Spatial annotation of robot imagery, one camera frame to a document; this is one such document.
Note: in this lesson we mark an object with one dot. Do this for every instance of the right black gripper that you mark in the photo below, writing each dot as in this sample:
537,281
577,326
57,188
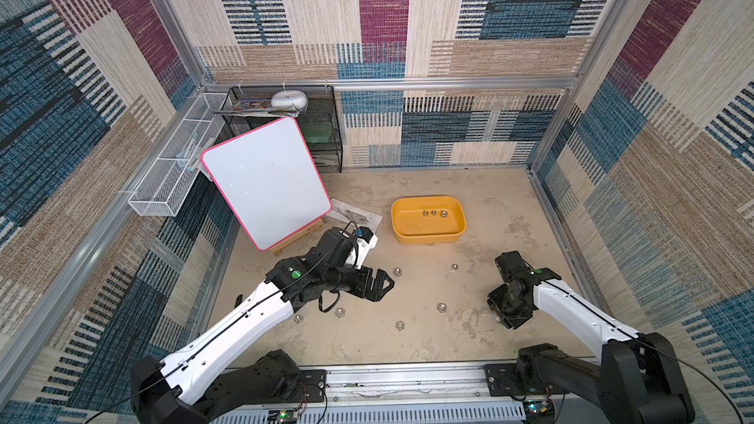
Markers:
504,312

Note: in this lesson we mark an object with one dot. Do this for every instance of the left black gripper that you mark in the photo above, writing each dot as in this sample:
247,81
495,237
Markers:
376,291

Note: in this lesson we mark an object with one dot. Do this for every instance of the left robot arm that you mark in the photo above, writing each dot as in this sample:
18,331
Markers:
195,383

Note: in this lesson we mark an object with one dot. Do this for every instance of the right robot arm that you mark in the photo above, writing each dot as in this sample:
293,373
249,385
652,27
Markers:
634,378

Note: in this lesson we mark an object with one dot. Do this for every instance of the yellow plastic storage box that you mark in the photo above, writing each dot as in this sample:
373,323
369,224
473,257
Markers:
411,228

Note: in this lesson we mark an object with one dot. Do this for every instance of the wooden whiteboard easel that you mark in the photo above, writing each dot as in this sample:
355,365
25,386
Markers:
313,227

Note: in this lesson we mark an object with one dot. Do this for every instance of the pink framed whiteboard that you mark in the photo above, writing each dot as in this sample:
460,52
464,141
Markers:
268,178

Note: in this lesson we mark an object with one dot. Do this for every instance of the white round device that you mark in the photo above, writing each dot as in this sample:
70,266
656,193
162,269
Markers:
289,99

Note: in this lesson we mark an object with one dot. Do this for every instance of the black mesh shelf rack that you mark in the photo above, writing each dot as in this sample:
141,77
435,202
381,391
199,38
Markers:
248,108

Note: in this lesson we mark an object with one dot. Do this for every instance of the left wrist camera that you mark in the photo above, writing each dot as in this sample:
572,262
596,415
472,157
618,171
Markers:
362,241

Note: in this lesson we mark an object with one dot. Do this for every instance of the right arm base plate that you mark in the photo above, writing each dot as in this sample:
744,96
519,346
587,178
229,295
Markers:
503,382

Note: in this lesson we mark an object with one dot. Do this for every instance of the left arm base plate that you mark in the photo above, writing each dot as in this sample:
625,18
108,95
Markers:
304,386

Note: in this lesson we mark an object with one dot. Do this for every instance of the white wire basket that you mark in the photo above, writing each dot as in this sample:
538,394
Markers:
164,188

